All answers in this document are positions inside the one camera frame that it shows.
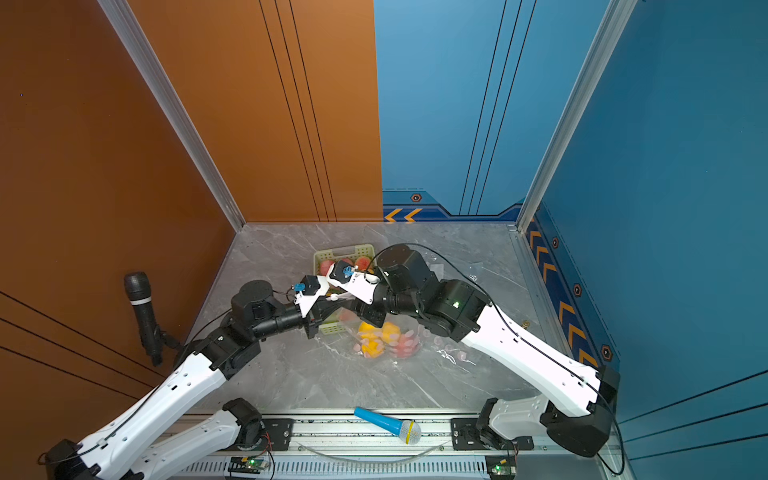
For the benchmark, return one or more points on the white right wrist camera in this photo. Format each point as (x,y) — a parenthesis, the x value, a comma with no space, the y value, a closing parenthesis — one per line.
(346,276)

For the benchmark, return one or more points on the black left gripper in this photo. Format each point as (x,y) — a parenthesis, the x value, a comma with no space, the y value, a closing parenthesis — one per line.
(314,318)

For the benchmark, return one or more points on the light green perforated basket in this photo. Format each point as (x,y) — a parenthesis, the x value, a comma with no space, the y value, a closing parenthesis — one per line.
(349,319)

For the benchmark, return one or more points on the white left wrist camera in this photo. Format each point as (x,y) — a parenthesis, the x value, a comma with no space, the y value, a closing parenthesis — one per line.
(308,291)

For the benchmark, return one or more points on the right green circuit board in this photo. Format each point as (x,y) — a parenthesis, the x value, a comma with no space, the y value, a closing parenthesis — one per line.
(501,468)

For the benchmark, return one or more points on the pink peach front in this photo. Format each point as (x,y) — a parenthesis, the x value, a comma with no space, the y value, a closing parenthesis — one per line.
(407,345)

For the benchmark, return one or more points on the aluminium corner post right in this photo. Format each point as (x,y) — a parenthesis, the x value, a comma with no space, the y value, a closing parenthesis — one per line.
(608,34)

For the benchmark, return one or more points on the clear zip-top bag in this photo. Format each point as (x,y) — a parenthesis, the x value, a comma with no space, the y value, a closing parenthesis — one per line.
(349,344)

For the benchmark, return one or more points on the yellow peach with red spot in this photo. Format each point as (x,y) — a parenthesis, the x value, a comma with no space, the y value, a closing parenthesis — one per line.
(390,333)

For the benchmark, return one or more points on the large pink peach right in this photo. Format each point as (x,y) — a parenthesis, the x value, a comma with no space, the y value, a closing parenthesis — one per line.
(363,264)

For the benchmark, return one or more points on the large pink peach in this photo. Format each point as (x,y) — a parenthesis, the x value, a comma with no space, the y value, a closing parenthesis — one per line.
(325,266)
(363,264)

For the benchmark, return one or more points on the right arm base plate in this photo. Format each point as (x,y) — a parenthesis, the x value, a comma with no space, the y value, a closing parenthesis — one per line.
(469,434)

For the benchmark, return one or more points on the black microphone on stand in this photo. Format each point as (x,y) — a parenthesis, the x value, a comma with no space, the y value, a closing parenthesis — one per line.
(152,337)

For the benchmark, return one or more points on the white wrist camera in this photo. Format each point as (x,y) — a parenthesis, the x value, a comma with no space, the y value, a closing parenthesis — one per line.
(308,291)
(346,276)

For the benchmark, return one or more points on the clear bag with pink dots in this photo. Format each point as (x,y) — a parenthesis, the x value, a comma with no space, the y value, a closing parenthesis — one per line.
(445,348)

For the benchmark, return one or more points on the blue toy microphone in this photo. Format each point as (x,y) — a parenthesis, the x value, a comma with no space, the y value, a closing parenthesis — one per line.
(408,431)

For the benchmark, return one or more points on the green circuit board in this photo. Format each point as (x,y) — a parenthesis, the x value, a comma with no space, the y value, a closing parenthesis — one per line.
(501,468)
(248,467)

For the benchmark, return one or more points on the aluminium corner post left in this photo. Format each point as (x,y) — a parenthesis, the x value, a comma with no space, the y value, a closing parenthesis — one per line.
(126,25)

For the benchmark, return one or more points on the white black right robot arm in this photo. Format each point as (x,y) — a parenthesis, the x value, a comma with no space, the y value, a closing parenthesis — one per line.
(576,402)

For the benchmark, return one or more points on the large pink peach top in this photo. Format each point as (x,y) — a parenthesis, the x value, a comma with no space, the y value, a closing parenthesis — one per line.
(325,266)

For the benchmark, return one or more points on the aluminium corner post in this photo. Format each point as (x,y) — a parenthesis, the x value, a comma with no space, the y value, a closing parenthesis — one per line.
(126,25)
(608,34)

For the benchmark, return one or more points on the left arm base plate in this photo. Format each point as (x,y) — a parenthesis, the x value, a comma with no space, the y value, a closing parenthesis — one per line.
(273,434)

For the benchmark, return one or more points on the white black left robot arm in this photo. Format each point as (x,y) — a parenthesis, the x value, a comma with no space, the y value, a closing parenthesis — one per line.
(131,446)

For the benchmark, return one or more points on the left green circuit board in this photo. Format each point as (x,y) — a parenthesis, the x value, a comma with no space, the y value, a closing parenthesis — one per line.
(248,467)

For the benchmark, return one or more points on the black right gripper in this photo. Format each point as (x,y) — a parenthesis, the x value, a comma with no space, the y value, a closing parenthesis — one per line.
(369,313)

